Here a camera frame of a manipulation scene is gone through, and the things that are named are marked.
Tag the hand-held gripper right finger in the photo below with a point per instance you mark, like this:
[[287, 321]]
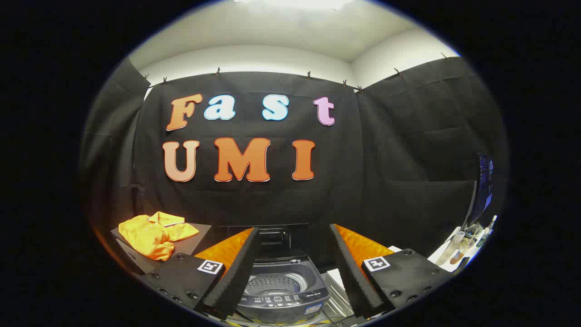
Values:
[[354, 272]]

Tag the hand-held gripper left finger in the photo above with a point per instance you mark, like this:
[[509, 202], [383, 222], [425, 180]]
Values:
[[236, 272]]

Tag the grey washing machine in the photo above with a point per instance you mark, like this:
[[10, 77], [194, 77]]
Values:
[[281, 302]]

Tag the yellow polo shirt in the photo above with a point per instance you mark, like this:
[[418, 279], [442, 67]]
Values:
[[145, 236]]

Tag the silver metal tray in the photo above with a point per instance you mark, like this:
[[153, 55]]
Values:
[[338, 300]]

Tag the grey stand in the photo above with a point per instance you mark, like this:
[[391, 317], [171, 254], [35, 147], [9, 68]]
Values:
[[196, 243]]

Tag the black backdrop cloth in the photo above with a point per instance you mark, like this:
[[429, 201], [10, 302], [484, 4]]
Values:
[[386, 181]]

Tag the clear glass tube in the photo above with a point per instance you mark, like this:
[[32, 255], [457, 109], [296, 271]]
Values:
[[454, 247]]

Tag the clear glass cup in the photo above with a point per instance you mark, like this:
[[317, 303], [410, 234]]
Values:
[[473, 230]]

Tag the clear plastic bottle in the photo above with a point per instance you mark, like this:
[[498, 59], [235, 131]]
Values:
[[489, 228]]

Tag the computer monitor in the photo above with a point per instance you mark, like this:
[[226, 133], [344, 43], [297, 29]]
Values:
[[483, 181]]

